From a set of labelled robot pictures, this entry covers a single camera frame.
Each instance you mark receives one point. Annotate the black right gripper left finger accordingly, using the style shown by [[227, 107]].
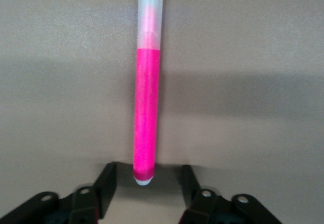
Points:
[[83, 203]]

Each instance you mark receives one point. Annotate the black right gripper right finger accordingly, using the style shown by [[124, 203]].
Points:
[[202, 206]]

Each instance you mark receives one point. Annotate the pink highlighter pen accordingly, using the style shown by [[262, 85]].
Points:
[[146, 107]]

